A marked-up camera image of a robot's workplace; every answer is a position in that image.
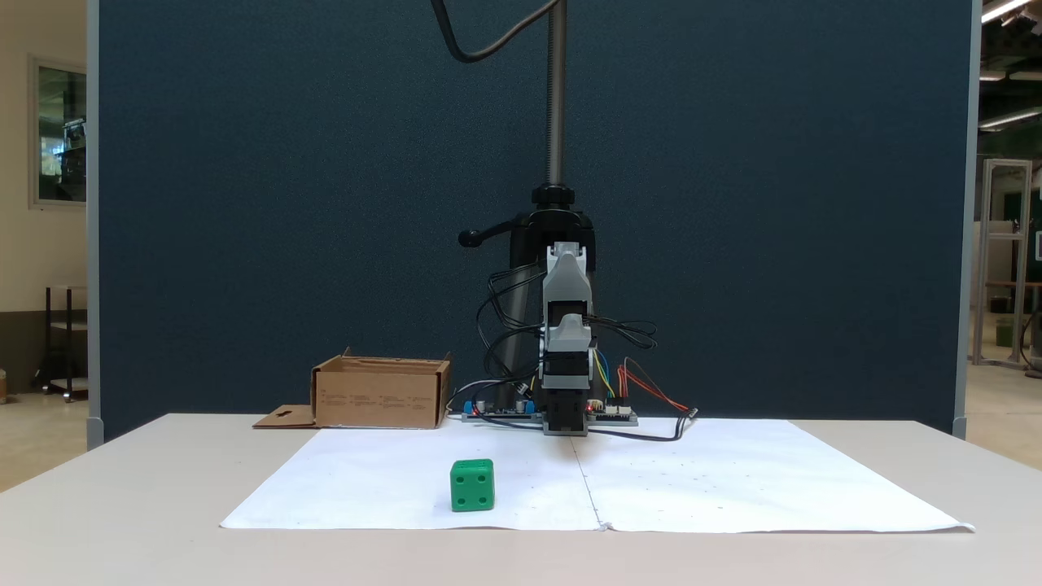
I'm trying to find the green dice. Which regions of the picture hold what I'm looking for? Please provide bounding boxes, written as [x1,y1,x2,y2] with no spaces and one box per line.
[450,459,495,513]

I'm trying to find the green circuit board red LED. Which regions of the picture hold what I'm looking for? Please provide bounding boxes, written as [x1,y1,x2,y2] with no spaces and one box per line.
[588,400,639,426]

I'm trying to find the blue circuit board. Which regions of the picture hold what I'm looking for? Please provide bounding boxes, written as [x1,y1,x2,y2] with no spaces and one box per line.
[462,397,540,422]

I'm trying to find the brown cardboard box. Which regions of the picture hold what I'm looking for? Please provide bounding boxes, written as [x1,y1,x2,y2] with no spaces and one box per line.
[252,348,453,431]

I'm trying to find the white paper sheet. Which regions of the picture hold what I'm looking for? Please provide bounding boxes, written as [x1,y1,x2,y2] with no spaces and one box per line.
[220,428,605,531]
[572,418,976,536]

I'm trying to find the dark blue partition panel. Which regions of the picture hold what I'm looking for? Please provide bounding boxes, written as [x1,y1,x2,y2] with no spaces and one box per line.
[86,0,982,450]

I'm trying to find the black metal shelf cart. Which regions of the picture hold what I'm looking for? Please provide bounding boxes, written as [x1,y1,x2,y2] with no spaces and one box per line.
[33,285,89,404]

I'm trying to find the ceiling strip light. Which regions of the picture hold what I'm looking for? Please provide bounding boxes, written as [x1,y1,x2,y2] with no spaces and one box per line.
[981,0,1033,24]

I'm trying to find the black servo cable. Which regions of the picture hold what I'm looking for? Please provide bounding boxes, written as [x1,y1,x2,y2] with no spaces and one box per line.
[476,265,546,391]
[584,313,659,352]

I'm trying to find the red orange wire bundle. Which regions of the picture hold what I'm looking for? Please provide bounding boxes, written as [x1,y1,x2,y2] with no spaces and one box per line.
[616,356,693,413]

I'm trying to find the long black power cable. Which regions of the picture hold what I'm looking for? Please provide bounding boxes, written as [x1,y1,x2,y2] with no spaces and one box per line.
[468,407,699,443]

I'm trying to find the white usb cable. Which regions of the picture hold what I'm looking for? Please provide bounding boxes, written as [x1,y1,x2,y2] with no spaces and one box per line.
[446,378,491,412]

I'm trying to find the black camera stand with clamp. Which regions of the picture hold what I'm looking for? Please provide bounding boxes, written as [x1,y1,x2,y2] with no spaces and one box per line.
[458,0,599,408]

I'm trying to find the black camera cable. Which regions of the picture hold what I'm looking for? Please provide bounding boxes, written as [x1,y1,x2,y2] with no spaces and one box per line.
[430,0,564,64]

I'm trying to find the aluminium profile frame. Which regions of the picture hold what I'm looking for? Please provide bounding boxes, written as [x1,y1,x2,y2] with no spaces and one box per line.
[973,159,1035,369]

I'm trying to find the framed wall window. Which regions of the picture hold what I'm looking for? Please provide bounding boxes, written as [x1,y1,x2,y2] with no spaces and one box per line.
[28,55,88,211]

